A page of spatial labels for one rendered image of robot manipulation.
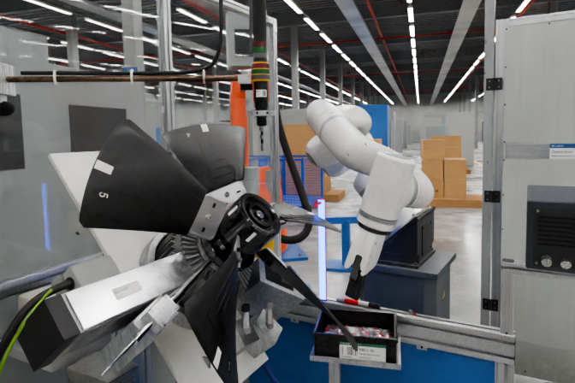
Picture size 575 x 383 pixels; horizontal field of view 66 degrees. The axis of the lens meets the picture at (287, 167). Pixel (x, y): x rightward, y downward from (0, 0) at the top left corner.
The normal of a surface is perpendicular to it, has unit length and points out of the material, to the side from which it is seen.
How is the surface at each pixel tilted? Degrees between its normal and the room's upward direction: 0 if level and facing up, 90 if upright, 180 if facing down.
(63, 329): 50
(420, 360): 90
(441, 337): 90
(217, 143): 41
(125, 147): 73
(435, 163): 90
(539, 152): 90
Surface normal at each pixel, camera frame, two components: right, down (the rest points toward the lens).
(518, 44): -0.48, 0.07
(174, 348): 0.66, -0.62
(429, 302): 0.22, 0.07
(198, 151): 0.06, -0.63
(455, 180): -0.28, 0.08
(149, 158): 0.60, -0.21
